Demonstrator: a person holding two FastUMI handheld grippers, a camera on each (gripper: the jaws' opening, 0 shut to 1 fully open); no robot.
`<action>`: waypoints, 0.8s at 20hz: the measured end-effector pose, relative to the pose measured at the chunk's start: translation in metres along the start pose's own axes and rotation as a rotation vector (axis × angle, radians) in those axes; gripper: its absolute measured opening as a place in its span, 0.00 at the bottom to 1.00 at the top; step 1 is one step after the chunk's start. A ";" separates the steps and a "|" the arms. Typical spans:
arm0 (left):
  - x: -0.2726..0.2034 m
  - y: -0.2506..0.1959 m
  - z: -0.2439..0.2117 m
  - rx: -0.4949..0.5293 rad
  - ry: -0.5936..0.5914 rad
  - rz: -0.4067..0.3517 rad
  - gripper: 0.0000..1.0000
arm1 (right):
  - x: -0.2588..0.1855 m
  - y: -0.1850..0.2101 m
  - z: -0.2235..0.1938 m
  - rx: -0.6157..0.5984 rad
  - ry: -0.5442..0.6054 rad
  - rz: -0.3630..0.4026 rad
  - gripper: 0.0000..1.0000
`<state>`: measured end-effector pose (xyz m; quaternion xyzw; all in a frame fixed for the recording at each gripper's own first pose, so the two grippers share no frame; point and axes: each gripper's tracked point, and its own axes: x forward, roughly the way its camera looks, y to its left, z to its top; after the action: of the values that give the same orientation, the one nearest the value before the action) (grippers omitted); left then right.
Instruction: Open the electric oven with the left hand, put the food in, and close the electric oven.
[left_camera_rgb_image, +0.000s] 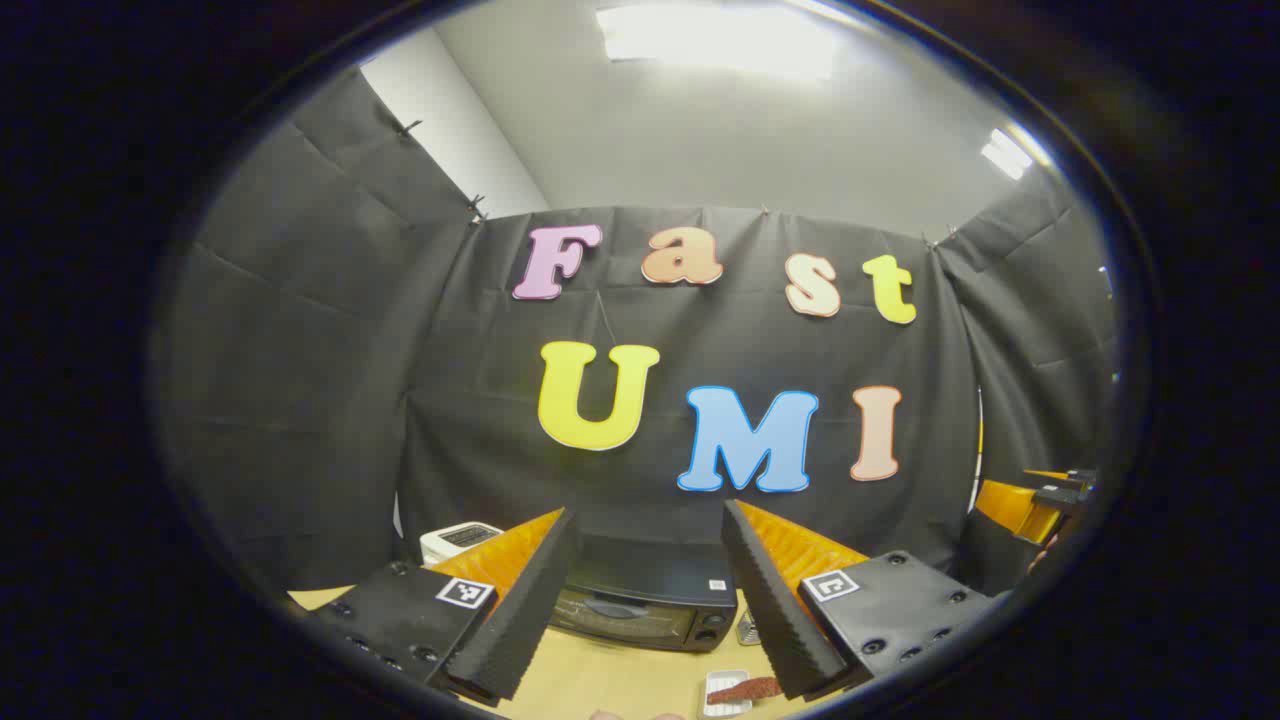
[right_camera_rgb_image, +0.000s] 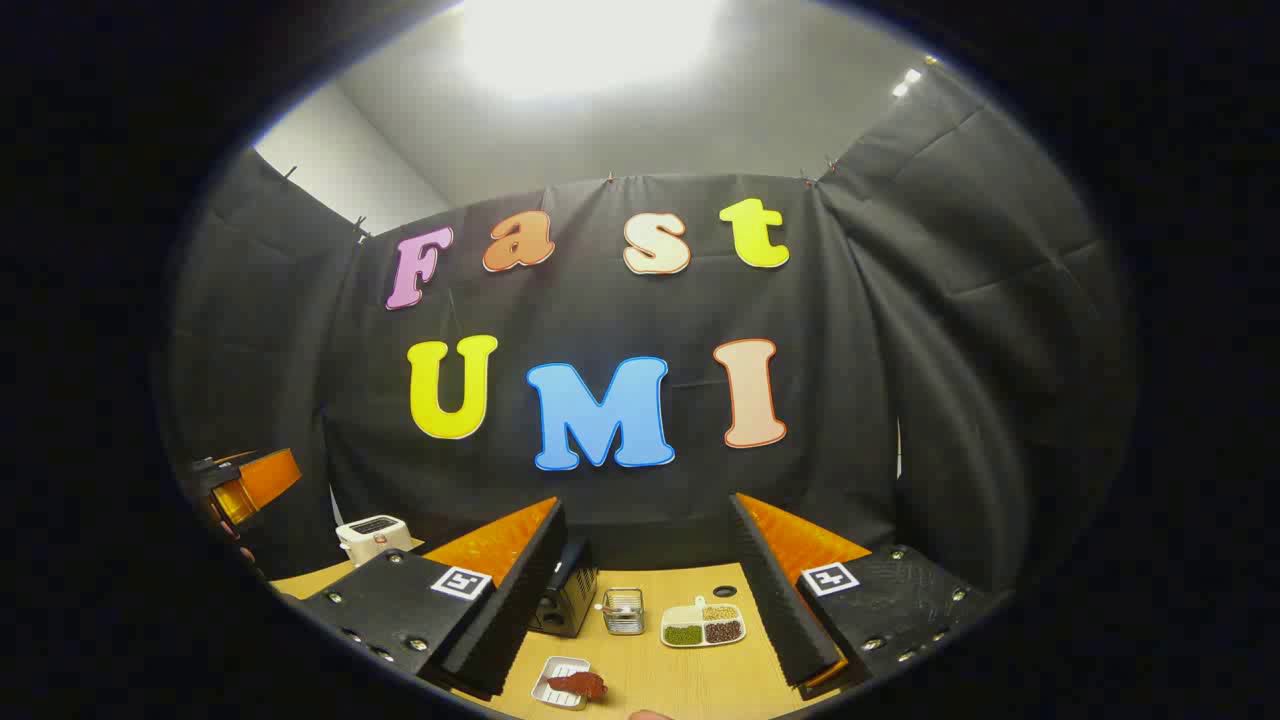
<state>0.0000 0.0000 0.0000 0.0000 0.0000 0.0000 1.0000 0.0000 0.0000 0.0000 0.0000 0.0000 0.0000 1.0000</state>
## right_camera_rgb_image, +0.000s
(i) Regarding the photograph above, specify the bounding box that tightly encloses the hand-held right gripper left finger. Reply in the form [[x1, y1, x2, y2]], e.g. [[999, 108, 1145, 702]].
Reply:
[[297, 497, 569, 699]]

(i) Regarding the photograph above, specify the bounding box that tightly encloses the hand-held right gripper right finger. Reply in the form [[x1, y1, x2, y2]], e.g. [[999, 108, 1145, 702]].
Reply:
[[730, 492, 1009, 703]]

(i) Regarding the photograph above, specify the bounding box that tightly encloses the black electric oven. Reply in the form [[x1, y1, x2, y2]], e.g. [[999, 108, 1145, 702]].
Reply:
[[528, 535, 599, 638]]

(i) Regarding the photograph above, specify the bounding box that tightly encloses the red meat piece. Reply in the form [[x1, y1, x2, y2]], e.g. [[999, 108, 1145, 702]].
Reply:
[[547, 671, 609, 701]]

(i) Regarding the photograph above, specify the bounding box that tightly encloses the white divided plate with beans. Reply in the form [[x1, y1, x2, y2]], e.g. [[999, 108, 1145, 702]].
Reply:
[[660, 597, 747, 649]]

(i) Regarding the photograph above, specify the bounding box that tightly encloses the small white tray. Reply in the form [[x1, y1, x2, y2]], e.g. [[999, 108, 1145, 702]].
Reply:
[[531, 656, 593, 711]]

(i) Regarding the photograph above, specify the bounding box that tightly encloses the white toaster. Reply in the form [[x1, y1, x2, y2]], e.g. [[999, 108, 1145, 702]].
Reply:
[[335, 515, 413, 568]]

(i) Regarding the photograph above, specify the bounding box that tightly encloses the black backdrop cloth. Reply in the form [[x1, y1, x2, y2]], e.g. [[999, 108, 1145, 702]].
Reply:
[[168, 68, 1137, 601]]

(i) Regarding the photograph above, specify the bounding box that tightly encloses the large ceiling light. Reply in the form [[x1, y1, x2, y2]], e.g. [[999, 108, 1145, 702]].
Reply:
[[460, 0, 723, 98]]

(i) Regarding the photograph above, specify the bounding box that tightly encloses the metal wire basket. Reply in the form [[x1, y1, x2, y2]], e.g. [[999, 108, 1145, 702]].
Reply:
[[603, 588, 646, 636]]

